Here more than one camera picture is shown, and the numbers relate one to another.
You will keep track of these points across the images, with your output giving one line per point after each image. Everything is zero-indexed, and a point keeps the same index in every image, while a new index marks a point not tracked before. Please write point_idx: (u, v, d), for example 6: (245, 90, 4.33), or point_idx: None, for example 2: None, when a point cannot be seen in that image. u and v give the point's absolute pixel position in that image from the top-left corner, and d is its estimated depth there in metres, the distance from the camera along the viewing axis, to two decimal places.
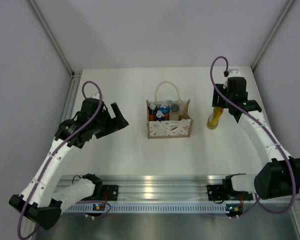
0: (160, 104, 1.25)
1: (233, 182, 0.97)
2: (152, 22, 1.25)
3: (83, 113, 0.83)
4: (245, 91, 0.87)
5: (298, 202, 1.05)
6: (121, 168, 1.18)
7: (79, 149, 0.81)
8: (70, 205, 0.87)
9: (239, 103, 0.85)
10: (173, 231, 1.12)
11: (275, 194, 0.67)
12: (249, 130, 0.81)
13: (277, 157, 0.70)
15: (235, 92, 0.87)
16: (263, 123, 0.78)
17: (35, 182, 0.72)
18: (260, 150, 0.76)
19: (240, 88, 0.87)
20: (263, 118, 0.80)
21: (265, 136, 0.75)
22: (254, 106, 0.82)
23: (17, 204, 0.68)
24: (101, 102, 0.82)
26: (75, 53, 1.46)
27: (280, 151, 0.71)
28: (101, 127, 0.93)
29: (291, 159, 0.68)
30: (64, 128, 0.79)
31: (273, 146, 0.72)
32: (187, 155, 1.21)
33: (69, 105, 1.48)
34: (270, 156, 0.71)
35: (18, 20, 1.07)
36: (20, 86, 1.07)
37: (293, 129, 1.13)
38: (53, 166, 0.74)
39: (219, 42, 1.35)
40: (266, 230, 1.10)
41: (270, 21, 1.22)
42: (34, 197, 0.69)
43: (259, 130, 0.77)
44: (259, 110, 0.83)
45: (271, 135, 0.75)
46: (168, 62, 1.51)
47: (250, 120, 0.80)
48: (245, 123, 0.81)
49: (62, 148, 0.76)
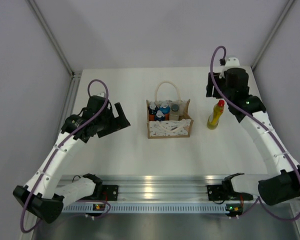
0: (160, 104, 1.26)
1: (233, 183, 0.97)
2: (153, 22, 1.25)
3: (88, 109, 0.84)
4: (247, 86, 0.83)
5: (299, 202, 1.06)
6: (121, 168, 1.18)
7: (83, 143, 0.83)
8: (72, 202, 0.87)
9: (242, 102, 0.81)
10: (173, 231, 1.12)
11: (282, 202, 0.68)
12: (253, 133, 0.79)
13: (286, 168, 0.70)
15: (237, 89, 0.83)
16: (269, 126, 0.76)
17: (40, 173, 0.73)
18: (266, 157, 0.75)
19: (242, 84, 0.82)
20: (268, 120, 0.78)
21: (272, 143, 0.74)
22: (258, 105, 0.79)
23: (21, 195, 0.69)
24: (107, 99, 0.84)
26: (76, 53, 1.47)
27: (288, 160, 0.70)
28: (105, 125, 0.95)
29: (299, 168, 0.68)
30: (70, 122, 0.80)
31: (281, 156, 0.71)
32: (187, 155, 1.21)
33: (69, 105, 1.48)
34: (279, 168, 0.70)
35: (19, 20, 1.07)
36: (20, 86, 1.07)
37: (293, 129, 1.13)
38: (58, 158, 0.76)
39: (219, 42, 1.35)
40: (266, 231, 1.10)
41: (270, 21, 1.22)
42: (38, 188, 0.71)
43: (265, 136, 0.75)
44: (263, 110, 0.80)
45: (278, 142, 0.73)
46: (168, 62, 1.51)
47: (256, 124, 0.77)
48: (250, 126, 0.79)
49: (68, 141, 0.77)
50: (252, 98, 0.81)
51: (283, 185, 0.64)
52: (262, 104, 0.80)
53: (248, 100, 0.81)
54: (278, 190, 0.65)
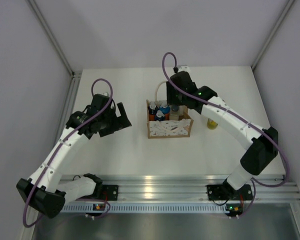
0: (160, 104, 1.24)
1: (230, 182, 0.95)
2: (153, 22, 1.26)
3: (92, 106, 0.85)
4: (192, 82, 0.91)
5: (298, 202, 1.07)
6: (121, 168, 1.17)
7: (87, 139, 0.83)
8: (74, 199, 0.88)
9: (195, 95, 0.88)
10: (173, 232, 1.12)
11: (263, 165, 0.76)
12: (217, 118, 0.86)
13: (255, 135, 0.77)
15: (186, 87, 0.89)
16: (226, 106, 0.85)
17: (44, 166, 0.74)
18: (235, 133, 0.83)
19: (187, 81, 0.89)
20: (223, 102, 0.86)
21: (234, 120, 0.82)
22: (210, 92, 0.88)
23: (25, 187, 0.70)
24: (111, 98, 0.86)
26: (76, 53, 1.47)
27: (253, 128, 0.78)
28: (107, 124, 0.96)
29: (265, 130, 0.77)
30: (75, 118, 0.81)
31: (246, 127, 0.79)
32: (187, 155, 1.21)
33: (69, 105, 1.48)
34: (249, 137, 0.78)
35: (19, 20, 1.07)
36: (20, 85, 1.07)
37: (293, 128, 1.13)
38: (63, 152, 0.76)
39: (219, 42, 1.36)
40: (266, 231, 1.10)
41: (270, 21, 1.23)
42: (42, 181, 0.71)
43: (227, 115, 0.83)
44: (215, 95, 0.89)
45: (238, 116, 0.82)
46: (168, 62, 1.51)
47: (215, 109, 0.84)
48: (211, 113, 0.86)
49: (73, 136, 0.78)
50: (202, 89, 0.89)
51: (259, 151, 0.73)
52: (213, 90, 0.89)
53: (199, 91, 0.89)
54: (257, 156, 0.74)
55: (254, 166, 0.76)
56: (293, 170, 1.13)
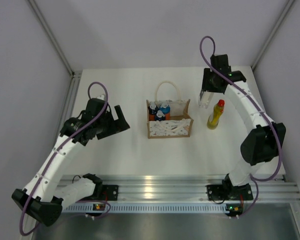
0: (160, 103, 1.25)
1: (231, 177, 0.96)
2: (153, 22, 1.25)
3: (87, 112, 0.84)
4: (228, 64, 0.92)
5: (299, 202, 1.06)
6: (121, 168, 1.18)
7: (82, 146, 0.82)
8: (70, 204, 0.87)
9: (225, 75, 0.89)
10: (173, 232, 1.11)
11: (259, 156, 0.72)
12: (236, 101, 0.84)
13: (261, 124, 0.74)
15: (219, 66, 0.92)
16: (248, 92, 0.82)
17: (39, 176, 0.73)
18: (245, 119, 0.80)
19: (224, 61, 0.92)
20: (248, 88, 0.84)
21: (249, 105, 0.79)
22: (239, 76, 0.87)
23: (20, 197, 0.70)
24: (107, 102, 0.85)
26: (75, 53, 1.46)
27: (264, 117, 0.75)
28: (104, 128, 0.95)
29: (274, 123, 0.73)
30: (69, 125, 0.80)
31: (257, 113, 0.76)
32: (187, 157, 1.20)
33: (69, 105, 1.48)
34: (255, 123, 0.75)
35: (19, 21, 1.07)
36: (20, 86, 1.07)
37: (291, 129, 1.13)
38: (57, 161, 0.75)
39: (219, 41, 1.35)
40: (267, 230, 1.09)
41: (270, 21, 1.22)
42: (37, 192, 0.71)
43: (244, 99, 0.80)
44: (244, 80, 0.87)
45: (254, 103, 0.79)
46: (168, 62, 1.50)
47: (236, 91, 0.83)
48: (232, 94, 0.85)
49: (67, 144, 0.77)
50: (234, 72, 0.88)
51: (258, 138, 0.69)
52: (243, 76, 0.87)
53: (230, 73, 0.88)
54: (256, 144, 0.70)
55: (249, 152, 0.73)
56: (293, 171, 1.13)
